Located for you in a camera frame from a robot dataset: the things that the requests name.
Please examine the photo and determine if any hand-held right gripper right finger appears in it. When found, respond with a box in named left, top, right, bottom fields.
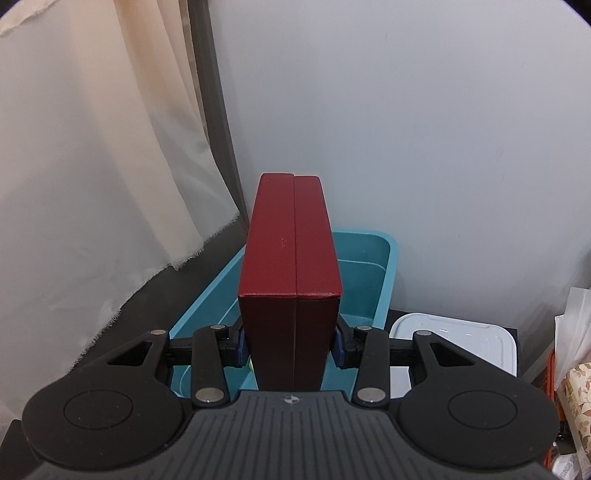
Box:
left=332, top=316, right=483, bottom=408

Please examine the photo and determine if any blue plastic storage bin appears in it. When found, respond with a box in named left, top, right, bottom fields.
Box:
left=168, top=230, right=400, bottom=401

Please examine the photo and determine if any white bin lid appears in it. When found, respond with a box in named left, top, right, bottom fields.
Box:
left=389, top=312, right=518, bottom=398

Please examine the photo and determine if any cream curtain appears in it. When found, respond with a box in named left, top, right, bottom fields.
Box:
left=0, top=0, right=241, bottom=273

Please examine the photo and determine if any red plastic basket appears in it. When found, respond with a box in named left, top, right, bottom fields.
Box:
left=544, top=351, right=561, bottom=480

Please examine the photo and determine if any floral patterned roll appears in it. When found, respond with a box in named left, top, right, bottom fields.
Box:
left=561, top=362, right=591, bottom=446

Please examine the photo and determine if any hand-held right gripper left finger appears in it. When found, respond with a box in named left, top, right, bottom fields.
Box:
left=105, top=324, right=246, bottom=408

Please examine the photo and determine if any red box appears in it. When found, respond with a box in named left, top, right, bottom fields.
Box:
left=238, top=173, right=344, bottom=391

